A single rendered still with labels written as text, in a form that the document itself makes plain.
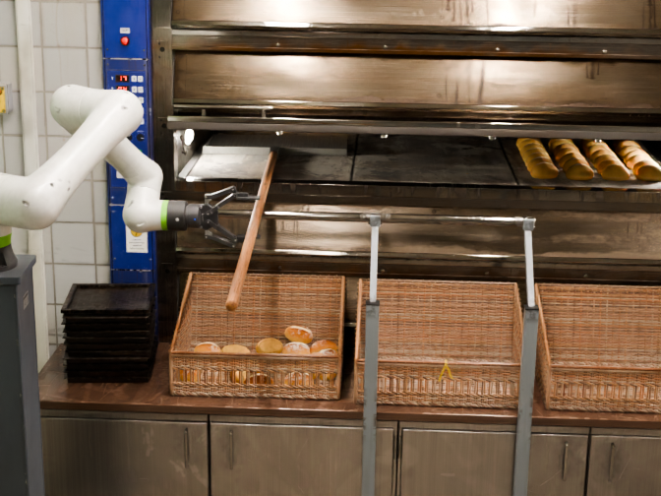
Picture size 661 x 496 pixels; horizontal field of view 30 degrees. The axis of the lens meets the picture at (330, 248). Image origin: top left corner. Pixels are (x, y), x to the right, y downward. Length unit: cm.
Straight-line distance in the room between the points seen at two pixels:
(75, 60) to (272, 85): 67
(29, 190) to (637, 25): 209
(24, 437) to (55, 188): 68
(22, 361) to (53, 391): 81
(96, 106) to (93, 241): 112
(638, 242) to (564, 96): 58
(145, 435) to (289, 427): 47
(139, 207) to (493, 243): 128
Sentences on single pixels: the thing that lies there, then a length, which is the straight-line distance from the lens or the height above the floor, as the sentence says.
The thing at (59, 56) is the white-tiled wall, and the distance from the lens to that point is 432.
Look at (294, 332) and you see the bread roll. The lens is 428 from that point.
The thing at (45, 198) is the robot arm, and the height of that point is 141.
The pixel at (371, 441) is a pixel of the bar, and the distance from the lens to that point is 390.
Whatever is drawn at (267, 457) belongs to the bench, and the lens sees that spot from 401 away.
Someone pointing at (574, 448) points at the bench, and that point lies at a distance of 401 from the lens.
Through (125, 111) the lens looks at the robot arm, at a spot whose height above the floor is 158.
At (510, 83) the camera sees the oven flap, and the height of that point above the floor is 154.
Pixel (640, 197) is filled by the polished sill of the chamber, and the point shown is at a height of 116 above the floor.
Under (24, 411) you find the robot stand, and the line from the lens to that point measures 337.
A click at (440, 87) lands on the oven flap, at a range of 418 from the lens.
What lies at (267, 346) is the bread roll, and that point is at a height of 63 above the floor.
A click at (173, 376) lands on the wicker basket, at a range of 404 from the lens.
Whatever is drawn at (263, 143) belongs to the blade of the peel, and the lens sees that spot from 491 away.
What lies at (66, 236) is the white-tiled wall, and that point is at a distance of 444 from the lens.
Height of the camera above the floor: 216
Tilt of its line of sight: 16 degrees down
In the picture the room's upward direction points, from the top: 1 degrees clockwise
